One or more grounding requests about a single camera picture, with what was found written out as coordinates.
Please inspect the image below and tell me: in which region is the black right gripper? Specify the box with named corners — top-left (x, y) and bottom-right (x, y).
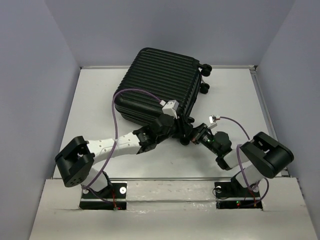
top-left (185, 123), bottom-right (221, 156)

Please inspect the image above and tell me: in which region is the black hard-shell suitcase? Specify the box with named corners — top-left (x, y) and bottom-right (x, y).
top-left (111, 47), bottom-right (213, 146)

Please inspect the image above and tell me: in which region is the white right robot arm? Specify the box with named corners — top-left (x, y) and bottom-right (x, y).
top-left (189, 123), bottom-right (294, 196)

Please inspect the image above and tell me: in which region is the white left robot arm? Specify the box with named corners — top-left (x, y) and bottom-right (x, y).
top-left (54, 114), bottom-right (194, 198)

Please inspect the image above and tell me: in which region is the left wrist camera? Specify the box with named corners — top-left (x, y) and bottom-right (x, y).
top-left (159, 100), bottom-right (179, 119)

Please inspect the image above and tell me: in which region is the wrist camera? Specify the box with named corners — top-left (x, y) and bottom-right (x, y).
top-left (208, 115), bottom-right (221, 130)
top-left (159, 100), bottom-right (179, 119)

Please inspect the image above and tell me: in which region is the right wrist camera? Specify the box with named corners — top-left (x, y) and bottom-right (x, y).
top-left (208, 115), bottom-right (221, 130)

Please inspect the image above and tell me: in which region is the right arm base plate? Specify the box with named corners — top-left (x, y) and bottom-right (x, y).
top-left (212, 181), bottom-right (263, 210)

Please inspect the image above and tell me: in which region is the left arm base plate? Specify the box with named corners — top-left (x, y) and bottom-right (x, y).
top-left (79, 181), bottom-right (128, 211)

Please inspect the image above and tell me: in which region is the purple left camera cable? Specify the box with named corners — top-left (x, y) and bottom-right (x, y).
top-left (82, 88), bottom-right (166, 210)

